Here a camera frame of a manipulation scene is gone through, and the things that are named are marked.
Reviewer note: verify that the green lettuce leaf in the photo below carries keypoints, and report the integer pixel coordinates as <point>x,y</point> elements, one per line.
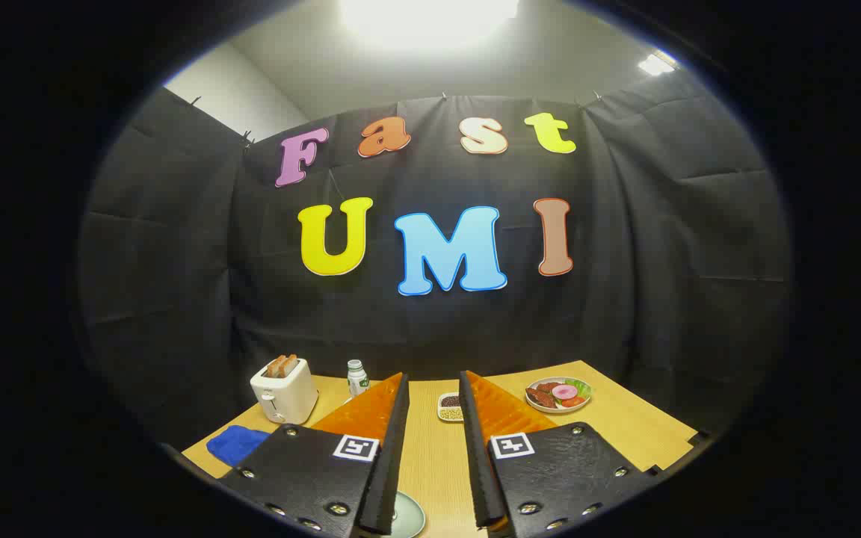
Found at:
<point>582,385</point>

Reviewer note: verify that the blue cloth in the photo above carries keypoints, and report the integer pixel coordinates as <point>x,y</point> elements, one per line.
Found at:
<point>236,443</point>

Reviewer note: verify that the white divided dish of beans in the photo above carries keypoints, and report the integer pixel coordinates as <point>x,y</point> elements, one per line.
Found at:
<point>449,407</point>

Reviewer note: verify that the brown meat pieces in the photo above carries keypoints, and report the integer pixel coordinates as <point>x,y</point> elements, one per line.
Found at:
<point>541,396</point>

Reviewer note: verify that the small ceiling light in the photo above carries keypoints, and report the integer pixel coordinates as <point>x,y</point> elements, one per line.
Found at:
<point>657,64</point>

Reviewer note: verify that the white plate of food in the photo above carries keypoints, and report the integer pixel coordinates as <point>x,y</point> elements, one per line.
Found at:
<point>556,410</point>

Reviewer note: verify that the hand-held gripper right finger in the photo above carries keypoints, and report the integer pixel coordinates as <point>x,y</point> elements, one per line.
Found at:
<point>475,463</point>

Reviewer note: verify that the brown toast slice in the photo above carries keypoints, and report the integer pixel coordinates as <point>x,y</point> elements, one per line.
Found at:
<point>290,364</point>
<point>276,367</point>

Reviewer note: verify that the small plastic bottle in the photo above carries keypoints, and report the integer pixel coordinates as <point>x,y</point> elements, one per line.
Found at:
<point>357,377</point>

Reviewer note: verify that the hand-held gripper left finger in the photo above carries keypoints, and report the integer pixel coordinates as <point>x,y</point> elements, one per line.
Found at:
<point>393,463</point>

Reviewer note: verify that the pink ham slice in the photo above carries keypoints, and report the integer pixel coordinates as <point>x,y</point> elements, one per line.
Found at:
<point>564,391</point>

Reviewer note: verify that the red tomato slice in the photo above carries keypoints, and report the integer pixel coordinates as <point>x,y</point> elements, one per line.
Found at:
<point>574,402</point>

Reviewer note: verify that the black table clamp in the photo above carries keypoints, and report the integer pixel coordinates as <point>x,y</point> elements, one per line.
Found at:
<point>699,438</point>

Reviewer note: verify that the white toaster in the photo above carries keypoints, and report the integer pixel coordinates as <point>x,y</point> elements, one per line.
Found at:
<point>288,394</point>

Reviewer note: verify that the pale green plate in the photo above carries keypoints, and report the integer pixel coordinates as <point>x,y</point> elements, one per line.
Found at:
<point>408,517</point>

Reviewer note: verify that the large ceiling light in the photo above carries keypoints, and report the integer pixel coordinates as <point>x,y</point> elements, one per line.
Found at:
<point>427,19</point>

